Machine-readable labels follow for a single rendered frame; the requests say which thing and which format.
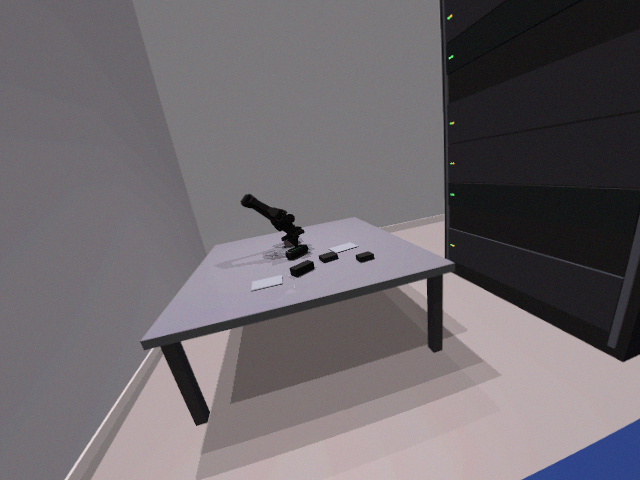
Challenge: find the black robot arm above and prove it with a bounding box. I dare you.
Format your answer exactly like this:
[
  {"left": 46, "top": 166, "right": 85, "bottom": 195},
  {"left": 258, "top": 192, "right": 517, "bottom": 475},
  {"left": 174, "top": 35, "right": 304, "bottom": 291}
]
[{"left": 240, "top": 194, "right": 295, "bottom": 232}]

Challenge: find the white flat rectangular plate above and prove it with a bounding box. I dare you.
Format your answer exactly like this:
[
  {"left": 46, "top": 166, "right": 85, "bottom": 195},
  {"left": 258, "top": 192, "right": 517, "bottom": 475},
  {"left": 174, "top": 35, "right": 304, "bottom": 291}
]
[{"left": 251, "top": 275, "right": 283, "bottom": 292}]

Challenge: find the dark grey controller unit with green rocker switches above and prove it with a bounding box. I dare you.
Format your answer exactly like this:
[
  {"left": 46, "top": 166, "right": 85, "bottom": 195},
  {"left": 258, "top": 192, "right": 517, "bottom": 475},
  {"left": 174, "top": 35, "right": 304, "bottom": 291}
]
[{"left": 285, "top": 244, "right": 308, "bottom": 260}]

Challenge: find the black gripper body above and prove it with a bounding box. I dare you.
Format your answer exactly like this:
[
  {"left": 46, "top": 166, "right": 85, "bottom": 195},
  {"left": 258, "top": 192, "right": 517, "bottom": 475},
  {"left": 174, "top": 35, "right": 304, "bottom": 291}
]
[{"left": 281, "top": 224, "right": 305, "bottom": 241}]

